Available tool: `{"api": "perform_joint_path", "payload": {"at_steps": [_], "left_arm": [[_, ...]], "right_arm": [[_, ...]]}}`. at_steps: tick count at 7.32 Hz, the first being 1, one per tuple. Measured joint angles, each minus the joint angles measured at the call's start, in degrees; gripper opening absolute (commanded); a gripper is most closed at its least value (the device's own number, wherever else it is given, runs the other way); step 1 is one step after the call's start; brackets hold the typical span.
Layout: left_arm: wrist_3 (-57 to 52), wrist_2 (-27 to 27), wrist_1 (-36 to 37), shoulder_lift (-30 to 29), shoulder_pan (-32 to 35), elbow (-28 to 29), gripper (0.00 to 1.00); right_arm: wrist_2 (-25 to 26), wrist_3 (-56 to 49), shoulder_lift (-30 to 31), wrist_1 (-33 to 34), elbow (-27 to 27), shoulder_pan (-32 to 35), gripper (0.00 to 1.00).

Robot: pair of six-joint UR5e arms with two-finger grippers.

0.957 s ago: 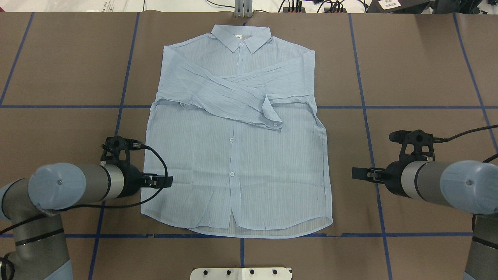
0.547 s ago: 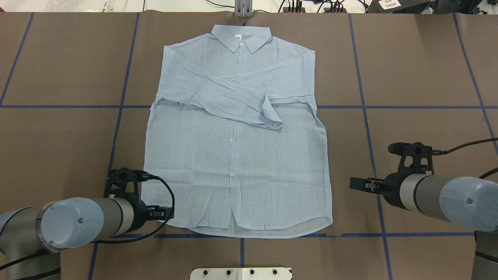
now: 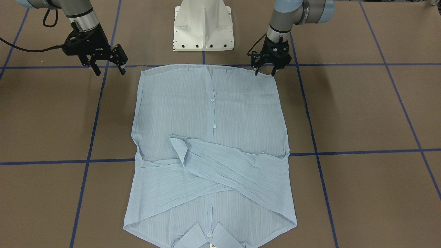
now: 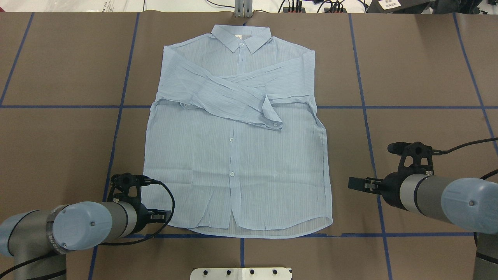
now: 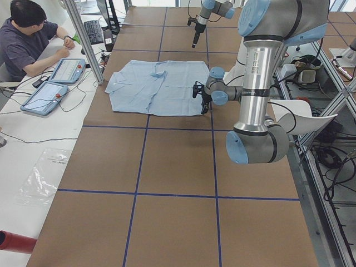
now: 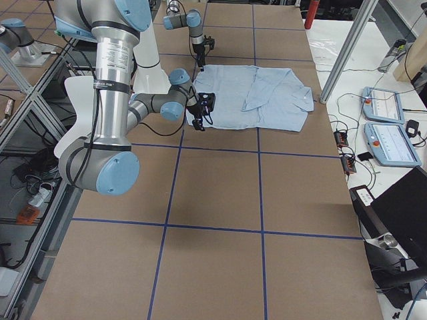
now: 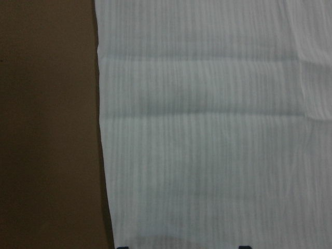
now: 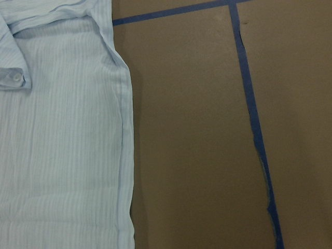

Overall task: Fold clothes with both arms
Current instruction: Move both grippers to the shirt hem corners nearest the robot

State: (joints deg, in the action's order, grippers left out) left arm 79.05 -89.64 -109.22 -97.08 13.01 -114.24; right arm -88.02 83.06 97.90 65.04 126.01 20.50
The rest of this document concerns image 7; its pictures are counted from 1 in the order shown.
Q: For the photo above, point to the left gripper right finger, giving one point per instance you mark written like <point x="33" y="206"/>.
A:
<point x="244" y="247"/>

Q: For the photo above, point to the light blue button-up shirt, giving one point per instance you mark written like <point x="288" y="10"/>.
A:
<point x="215" y="121"/>

